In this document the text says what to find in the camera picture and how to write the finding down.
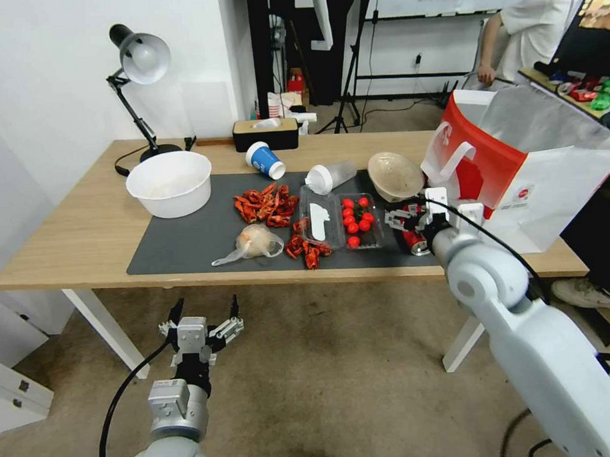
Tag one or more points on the red cherry tomato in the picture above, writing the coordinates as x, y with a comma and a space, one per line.
352, 229
368, 218
347, 203
354, 242
364, 201
364, 226
348, 221
348, 213

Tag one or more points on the black desk lamp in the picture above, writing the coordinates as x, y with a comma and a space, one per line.
144, 54

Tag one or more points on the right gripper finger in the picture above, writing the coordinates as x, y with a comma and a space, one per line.
415, 208
397, 220

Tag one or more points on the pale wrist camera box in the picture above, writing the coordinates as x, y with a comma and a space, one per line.
436, 194
193, 335

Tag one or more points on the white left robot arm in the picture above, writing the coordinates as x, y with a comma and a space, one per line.
168, 453

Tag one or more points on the black tripod stand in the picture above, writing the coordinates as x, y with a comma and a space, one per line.
356, 86

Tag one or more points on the red striped paper cup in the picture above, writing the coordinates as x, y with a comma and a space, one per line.
275, 109

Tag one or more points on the person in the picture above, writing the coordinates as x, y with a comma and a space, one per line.
533, 20
600, 228

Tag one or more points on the small red box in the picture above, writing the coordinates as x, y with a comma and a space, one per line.
295, 85

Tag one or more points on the red drink can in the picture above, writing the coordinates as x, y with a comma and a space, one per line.
416, 242

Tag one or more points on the black tall cabinet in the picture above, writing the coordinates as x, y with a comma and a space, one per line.
258, 40

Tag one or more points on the beige stool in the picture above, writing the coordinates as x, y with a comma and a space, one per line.
608, 328

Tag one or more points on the wooden side table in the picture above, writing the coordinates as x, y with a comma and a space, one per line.
535, 76

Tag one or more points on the large white plastic basin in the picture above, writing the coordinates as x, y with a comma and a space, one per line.
169, 203

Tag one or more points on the black display monitor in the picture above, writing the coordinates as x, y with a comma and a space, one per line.
589, 48

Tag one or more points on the red crayfish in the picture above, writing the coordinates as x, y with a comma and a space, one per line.
314, 255
279, 217
264, 195
285, 195
293, 245
244, 206

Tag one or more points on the black tissue box wooden lid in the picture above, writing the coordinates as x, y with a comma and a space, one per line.
267, 140

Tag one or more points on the blue and white paper cup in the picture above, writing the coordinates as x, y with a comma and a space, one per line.
260, 157

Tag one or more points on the beige disposable bowl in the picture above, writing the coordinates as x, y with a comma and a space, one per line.
393, 175

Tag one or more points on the red and white delivery bag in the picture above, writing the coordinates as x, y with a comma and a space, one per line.
533, 180

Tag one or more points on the clear plastic bag with bun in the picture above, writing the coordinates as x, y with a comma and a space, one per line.
253, 240

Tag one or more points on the clear disposable takeout box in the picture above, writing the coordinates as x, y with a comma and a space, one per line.
302, 208

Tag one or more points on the dark grey table mat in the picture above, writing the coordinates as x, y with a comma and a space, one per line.
185, 242

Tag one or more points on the wooden table with white legs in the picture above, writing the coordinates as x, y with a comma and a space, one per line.
84, 221

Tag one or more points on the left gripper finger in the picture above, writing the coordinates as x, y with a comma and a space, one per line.
231, 326
167, 327

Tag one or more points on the white low cabinet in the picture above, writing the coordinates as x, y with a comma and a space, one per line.
15, 393

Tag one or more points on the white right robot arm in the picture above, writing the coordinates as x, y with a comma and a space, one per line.
539, 355

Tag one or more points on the clear plastic shaker bottle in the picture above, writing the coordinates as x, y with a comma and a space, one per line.
338, 173

